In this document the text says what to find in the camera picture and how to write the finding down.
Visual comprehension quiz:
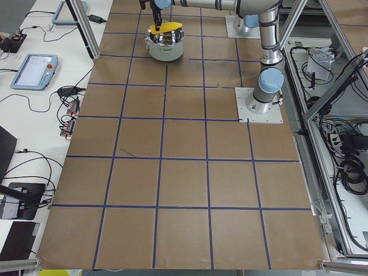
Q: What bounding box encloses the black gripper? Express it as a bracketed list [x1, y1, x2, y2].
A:
[139, 0, 162, 32]

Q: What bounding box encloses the yellow corn cob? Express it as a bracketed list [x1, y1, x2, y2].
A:
[149, 22, 183, 35]

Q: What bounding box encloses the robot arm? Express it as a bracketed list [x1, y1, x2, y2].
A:
[148, 0, 284, 114]
[233, 14, 259, 33]

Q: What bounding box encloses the white electric cooking pot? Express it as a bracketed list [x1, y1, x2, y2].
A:
[144, 27, 185, 62]

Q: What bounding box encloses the black power adapter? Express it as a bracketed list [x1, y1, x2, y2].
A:
[87, 14, 107, 24]

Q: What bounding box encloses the blue teach pendant far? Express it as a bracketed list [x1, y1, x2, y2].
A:
[52, 1, 75, 25]

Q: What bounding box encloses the blue teach pendant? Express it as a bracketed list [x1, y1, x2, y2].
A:
[52, 1, 75, 25]
[10, 53, 59, 91]

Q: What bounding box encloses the small circuit board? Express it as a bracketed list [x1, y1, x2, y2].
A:
[60, 120, 75, 138]
[67, 99, 79, 116]

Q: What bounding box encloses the blue teach pendant near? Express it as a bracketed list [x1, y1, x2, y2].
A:
[10, 53, 59, 91]

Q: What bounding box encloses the brown paper table cover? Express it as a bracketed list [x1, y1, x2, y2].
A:
[38, 1, 323, 270]

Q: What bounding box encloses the black box device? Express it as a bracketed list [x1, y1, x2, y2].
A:
[1, 221, 40, 261]

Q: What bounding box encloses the aluminium frame post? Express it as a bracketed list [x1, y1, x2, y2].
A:
[66, 0, 101, 60]

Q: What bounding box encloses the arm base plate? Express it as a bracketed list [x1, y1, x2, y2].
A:
[225, 14, 260, 39]
[235, 87, 283, 124]

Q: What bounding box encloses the black camera stand base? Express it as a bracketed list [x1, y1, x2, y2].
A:
[1, 182, 45, 220]

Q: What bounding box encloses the black cable bundle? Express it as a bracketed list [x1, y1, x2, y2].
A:
[333, 155, 367, 196]

